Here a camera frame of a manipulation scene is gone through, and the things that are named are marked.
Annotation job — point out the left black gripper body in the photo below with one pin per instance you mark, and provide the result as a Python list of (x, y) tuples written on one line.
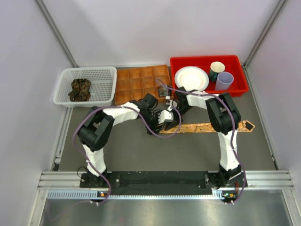
[(152, 120)]

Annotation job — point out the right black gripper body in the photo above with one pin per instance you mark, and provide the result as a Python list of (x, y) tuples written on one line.
[(182, 109)]

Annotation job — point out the orange patterned tie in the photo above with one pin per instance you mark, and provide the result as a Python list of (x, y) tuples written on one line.
[(243, 126)]

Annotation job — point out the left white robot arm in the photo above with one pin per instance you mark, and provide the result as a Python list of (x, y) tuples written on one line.
[(94, 132)]

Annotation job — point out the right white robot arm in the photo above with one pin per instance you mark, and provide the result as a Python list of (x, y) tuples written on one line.
[(224, 118)]

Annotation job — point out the rolled dark patterned tie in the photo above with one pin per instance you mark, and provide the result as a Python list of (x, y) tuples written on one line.
[(163, 91)]

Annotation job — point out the white paper plate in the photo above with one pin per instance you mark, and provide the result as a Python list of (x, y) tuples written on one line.
[(191, 78)]

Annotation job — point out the orange compartment tray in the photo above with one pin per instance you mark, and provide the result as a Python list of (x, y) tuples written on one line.
[(135, 83)]

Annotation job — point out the lavender plastic cup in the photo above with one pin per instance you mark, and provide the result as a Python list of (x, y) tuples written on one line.
[(224, 80)]

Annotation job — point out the green cup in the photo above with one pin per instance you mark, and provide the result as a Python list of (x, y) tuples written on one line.
[(215, 68)]

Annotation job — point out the white perforated plastic basket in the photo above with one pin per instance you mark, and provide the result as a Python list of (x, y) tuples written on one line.
[(102, 89)]

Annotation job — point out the red plastic bin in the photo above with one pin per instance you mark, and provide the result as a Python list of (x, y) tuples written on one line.
[(232, 65)]

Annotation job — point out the dark camouflage tie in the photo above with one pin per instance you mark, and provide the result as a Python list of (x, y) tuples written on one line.
[(80, 90)]

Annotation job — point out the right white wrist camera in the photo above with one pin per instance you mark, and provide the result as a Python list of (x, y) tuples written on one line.
[(171, 104)]

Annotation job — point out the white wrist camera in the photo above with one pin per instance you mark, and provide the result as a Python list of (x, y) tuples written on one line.
[(171, 104), (165, 116)]

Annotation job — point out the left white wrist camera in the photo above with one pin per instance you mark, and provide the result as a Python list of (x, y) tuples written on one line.
[(165, 116)]

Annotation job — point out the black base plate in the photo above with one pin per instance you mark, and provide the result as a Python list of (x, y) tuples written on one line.
[(160, 182)]

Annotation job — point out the slotted cable duct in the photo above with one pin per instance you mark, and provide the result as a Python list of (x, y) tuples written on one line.
[(97, 195)]

